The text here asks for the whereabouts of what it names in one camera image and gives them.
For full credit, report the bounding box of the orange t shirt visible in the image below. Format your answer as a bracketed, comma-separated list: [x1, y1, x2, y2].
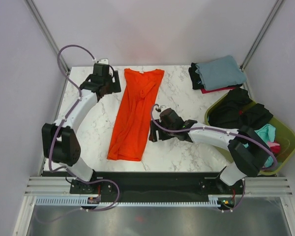
[107, 68, 165, 161]

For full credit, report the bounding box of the black t shirt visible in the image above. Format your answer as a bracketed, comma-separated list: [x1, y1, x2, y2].
[208, 88, 273, 130]
[188, 62, 204, 90]

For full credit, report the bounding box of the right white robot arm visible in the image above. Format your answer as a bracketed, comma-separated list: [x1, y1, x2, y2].
[148, 104, 277, 194]

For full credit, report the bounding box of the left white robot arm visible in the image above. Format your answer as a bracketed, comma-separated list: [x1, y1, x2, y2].
[42, 62, 121, 193]

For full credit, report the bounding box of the red folded t shirt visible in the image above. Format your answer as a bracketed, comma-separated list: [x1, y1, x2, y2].
[200, 84, 242, 94]

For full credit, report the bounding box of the black folded t shirt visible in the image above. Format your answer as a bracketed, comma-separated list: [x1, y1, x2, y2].
[188, 62, 204, 90]

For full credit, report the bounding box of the grey-blue folded t shirt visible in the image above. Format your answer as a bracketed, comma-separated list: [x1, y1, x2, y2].
[196, 55, 246, 90]

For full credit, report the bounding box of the teal t shirt in bin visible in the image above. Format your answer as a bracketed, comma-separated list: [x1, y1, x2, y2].
[255, 123, 276, 168]

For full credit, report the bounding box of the pink garment in bin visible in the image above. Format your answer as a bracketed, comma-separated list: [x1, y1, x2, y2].
[260, 140, 282, 170]

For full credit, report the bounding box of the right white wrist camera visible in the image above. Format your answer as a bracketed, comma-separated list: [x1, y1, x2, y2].
[154, 104, 167, 113]

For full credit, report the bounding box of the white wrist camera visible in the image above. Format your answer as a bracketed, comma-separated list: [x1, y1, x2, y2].
[154, 104, 167, 113]
[97, 58, 110, 64]

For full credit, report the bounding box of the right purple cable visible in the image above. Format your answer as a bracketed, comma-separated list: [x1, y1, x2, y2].
[151, 103, 278, 213]

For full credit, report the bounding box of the purple cable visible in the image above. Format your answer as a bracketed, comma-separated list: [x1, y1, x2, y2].
[151, 103, 278, 213]
[48, 44, 120, 212]

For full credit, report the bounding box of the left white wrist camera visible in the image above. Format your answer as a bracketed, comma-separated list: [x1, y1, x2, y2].
[97, 58, 110, 64]

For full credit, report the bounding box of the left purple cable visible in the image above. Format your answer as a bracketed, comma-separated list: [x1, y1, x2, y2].
[48, 44, 120, 212]

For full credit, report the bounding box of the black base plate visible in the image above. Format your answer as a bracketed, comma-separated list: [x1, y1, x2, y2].
[70, 172, 243, 202]

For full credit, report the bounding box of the white slotted cable duct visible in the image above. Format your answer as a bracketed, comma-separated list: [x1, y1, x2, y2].
[35, 196, 221, 207]

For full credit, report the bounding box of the left aluminium frame post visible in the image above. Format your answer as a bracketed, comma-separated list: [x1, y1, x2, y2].
[23, 0, 71, 74]

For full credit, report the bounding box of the aluminium frame post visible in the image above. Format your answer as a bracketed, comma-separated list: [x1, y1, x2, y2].
[240, 0, 285, 71]
[23, 0, 71, 74]

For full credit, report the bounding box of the aluminium rail bar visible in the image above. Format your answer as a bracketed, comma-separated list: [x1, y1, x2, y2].
[25, 173, 292, 197]

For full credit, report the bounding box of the right aluminium frame post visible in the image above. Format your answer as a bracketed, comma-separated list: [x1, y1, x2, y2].
[240, 0, 285, 71]

